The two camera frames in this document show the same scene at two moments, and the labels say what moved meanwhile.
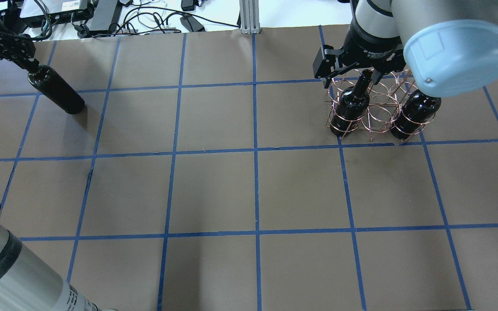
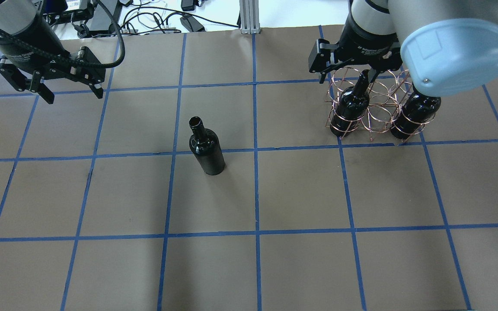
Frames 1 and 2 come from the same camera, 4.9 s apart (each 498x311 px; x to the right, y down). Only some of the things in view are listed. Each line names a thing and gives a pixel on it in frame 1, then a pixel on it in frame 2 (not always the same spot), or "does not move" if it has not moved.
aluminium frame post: (249, 17) does not move
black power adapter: (192, 23) does not move
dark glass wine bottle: (57, 89) -> (205, 144)
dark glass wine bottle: (418, 110) does not move
